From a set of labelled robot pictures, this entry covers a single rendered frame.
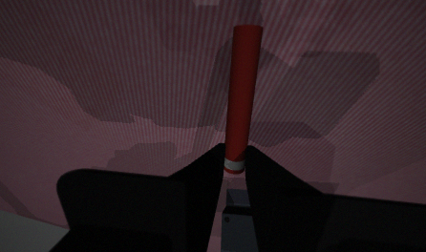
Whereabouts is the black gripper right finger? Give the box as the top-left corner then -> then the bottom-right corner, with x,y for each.
245,145 -> 426,252

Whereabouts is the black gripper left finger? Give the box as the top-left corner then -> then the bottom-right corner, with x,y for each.
56,143 -> 225,252

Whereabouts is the dark red peg with white band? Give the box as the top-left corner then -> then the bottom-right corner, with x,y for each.
224,25 -> 263,175

